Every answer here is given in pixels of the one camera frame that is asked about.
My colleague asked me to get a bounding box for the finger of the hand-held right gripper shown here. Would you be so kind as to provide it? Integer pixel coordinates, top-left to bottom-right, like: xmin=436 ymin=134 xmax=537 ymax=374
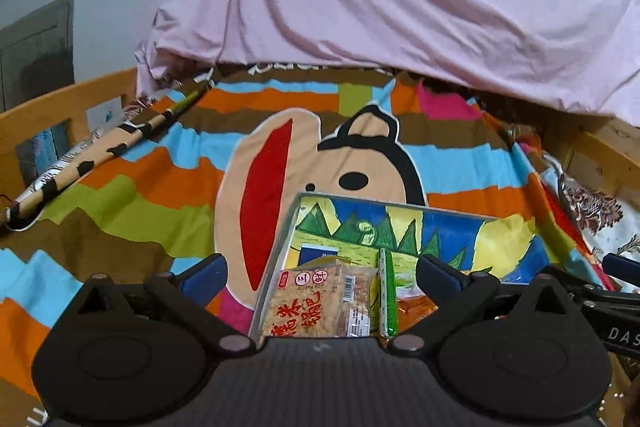
xmin=545 ymin=264 xmax=640 ymax=309
xmin=601 ymin=253 xmax=640 ymax=294

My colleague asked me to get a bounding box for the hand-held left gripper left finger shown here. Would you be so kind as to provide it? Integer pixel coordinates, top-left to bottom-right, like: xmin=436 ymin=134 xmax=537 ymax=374
xmin=72 ymin=253 xmax=255 ymax=353

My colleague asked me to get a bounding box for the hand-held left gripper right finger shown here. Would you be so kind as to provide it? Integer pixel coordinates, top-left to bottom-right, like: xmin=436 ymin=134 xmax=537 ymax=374
xmin=387 ymin=254 xmax=568 ymax=353

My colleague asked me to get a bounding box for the colourful drawing cardboard box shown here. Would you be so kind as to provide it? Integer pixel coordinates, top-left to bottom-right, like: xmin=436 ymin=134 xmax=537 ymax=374
xmin=246 ymin=191 xmax=552 ymax=340

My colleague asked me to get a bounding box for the orange snack packet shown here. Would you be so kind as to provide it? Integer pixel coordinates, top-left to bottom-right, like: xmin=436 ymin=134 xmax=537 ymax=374
xmin=396 ymin=293 xmax=442 ymax=336

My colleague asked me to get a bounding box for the green stick snack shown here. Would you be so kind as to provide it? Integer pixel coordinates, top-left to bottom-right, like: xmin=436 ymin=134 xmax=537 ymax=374
xmin=377 ymin=248 xmax=400 ymax=339

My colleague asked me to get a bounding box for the rice crust snack packet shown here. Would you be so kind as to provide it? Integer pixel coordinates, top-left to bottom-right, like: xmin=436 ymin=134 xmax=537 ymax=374
xmin=259 ymin=256 xmax=379 ymax=340

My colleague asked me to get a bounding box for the blue snack packet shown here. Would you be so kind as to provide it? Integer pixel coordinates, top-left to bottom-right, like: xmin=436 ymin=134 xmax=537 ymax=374
xmin=299 ymin=243 xmax=342 ymax=266

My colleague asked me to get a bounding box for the white floral quilt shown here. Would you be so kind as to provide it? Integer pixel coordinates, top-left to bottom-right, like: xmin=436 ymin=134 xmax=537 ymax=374
xmin=541 ymin=151 xmax=640 ymax=269

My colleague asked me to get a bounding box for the brown cartoon printed blanket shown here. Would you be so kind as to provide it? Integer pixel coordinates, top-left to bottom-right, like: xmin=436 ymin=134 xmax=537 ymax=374
xmin=0 ymin=62 xmax=640 ymax=427

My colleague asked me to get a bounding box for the spotted beige bolster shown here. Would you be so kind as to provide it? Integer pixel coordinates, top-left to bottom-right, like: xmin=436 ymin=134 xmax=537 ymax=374
xmin=0 ymin=86 xmax=209 ymax=229

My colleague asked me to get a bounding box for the grey door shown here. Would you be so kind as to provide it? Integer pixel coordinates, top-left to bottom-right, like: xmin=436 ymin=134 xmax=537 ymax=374
xmin=0 ymin=0 xmax=77 ymax=114

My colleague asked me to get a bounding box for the wooden bed rail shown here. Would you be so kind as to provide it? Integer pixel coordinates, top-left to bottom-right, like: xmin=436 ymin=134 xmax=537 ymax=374
xmin=542 ymin=117 xmax=640 ymax=208
xmin=0 ymin=66 xmax=139 ymax=214

